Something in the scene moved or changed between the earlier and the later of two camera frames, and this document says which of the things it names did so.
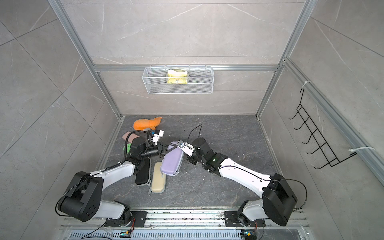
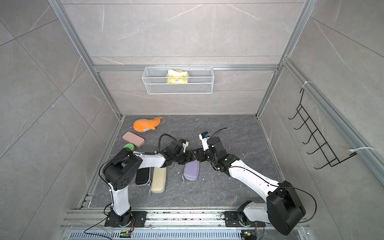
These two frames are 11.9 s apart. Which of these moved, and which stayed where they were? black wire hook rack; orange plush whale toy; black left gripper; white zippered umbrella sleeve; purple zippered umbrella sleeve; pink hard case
Moved: purple zippered umbrella sleeve; black left gripper
Stayed: white zippered umbrella sleeve; black wire hook rack; pink hard case; orange plush whale toy
